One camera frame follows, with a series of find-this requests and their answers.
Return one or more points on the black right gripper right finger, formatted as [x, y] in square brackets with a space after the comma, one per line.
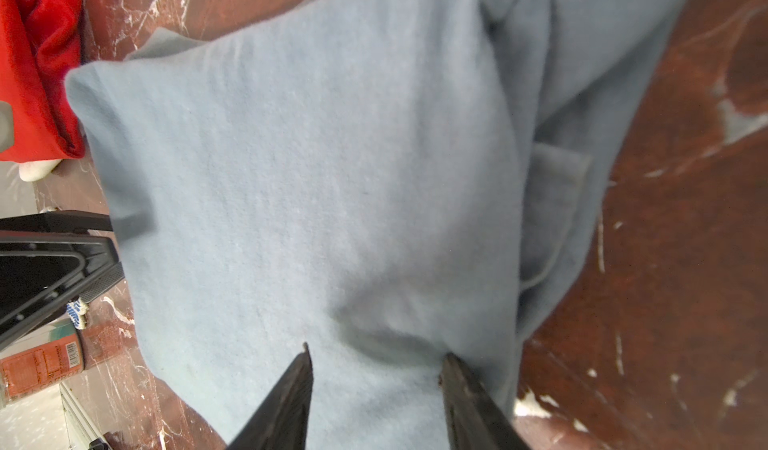
[473, 420]

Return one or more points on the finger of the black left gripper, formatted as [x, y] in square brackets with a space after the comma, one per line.
[42, 272]
[60, 221]

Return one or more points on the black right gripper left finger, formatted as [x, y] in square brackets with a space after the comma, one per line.
[281, 420]

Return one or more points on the grey t-shirt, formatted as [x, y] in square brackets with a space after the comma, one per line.
[384, 181]

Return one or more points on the blue dotted work glove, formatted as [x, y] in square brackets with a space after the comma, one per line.
[77, 311]

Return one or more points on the white folded t-shirt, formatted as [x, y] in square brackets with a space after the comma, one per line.
[33, 171]

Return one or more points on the round tape roll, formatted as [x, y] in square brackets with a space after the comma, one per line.
[40, 359]

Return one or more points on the red folded t-shirt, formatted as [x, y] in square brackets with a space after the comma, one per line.
[40, 44]

